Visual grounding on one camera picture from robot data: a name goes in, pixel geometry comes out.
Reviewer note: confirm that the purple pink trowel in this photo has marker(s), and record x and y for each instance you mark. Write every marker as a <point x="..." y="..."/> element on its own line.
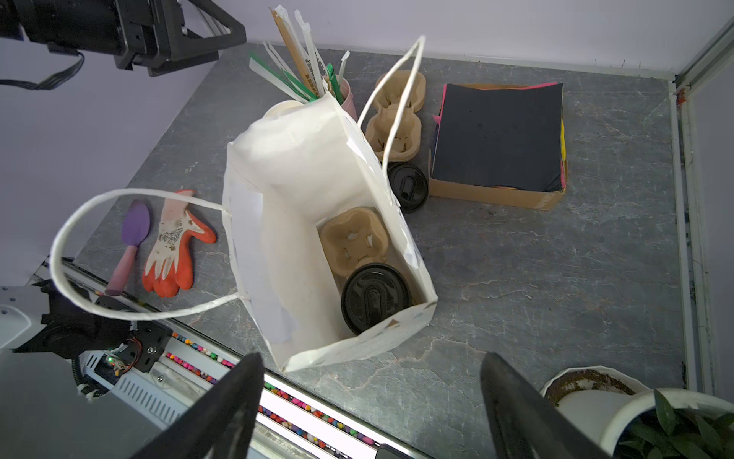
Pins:
<point x="135" y="228"/>

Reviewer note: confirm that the black cup lid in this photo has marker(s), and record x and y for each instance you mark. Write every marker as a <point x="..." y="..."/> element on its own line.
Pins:
<point x="409" y="185"/>

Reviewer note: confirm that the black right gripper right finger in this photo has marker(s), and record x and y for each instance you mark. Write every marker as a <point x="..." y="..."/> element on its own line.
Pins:
<point x="522" y="423"/>

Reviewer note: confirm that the brown wrapped straw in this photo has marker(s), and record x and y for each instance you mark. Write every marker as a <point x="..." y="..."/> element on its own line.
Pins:
<point x="294" y="48"/>

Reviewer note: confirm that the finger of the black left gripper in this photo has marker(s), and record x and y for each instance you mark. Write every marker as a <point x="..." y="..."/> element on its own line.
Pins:
<point x="179" y="49"/>

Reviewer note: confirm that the green paper cup stack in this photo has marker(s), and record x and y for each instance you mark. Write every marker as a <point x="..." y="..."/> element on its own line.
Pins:
<point x="280" y="109"/>

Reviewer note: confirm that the potted green plant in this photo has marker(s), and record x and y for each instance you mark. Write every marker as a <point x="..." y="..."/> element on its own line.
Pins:
<point x="630" y="420"/>

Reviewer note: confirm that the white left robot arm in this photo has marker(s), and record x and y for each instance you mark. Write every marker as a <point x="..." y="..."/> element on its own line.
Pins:
<point x="69" y="324"/>

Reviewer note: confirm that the cartoon animal paper bag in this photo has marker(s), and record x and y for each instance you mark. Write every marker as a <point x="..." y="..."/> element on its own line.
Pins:
<point x="286" y="176"/>

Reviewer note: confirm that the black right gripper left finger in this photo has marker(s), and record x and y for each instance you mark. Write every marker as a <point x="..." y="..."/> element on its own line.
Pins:
<point x="221" y="423"/>

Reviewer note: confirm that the red white garden glove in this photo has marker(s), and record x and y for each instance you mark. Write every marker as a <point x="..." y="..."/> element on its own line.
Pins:
<point x="169" y="266"/>

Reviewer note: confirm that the green wrapped straw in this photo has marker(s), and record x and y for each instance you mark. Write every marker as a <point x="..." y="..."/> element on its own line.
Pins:
<point x="282" y="78"/>

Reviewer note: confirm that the pink metal bucket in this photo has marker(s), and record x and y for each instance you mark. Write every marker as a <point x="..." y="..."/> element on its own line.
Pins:
<point x="348" y="104"/>

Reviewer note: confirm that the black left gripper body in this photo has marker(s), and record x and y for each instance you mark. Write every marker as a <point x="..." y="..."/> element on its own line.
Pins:
<point x="133" y="33"/>

